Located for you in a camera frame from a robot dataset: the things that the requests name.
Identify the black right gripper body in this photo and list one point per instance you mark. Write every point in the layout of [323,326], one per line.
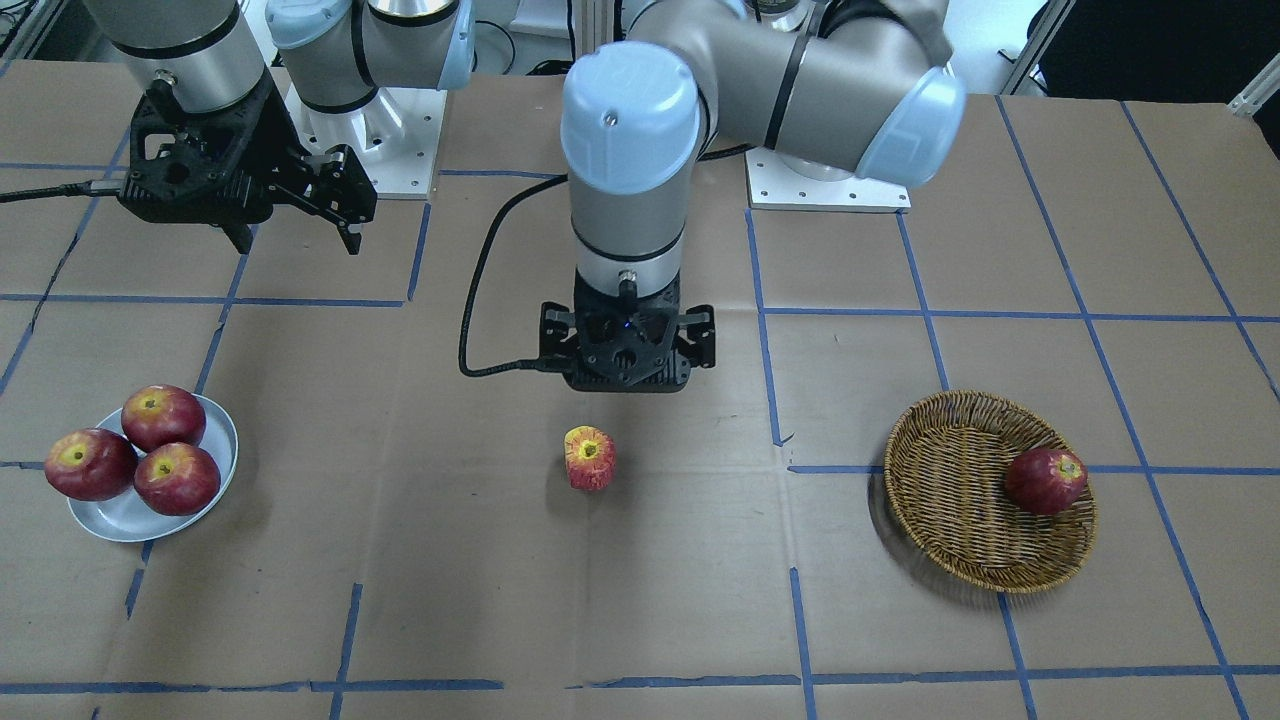
[285,152]

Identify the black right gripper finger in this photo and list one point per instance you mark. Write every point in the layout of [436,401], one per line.
[240,235]
[333,185]

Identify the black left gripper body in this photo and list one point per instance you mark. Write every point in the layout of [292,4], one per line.
[700,338]

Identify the red yellow cut apple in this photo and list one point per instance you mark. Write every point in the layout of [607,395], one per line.
[589,458]

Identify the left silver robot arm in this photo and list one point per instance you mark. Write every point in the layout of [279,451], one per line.
[866,91]

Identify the red apple on plate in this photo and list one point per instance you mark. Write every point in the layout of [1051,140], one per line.
[160,415]
[91,465]
[177,479]

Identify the light blue plate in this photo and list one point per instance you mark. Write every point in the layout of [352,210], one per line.
[127,519]

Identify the round wicker basket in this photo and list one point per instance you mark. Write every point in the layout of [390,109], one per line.
[944,468]

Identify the dark red apple in basket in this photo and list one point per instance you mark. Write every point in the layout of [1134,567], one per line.
[1045,481]

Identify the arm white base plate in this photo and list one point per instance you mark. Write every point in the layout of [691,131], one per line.
[396,136]
[780,182]

